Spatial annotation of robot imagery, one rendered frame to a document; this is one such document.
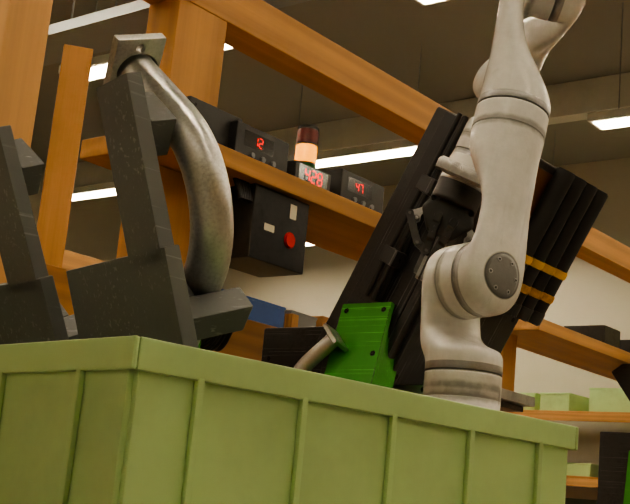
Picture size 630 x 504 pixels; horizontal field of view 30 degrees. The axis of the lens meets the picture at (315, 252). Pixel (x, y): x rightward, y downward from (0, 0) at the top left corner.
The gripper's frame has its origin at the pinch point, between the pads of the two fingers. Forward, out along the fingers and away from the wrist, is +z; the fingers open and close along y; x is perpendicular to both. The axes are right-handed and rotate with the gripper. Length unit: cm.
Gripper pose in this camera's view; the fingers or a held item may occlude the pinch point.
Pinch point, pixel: (424, 268)
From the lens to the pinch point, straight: 184.6
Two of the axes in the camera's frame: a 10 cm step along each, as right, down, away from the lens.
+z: -4.2, 9.0, -0.5
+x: -1.2, -1.1, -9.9
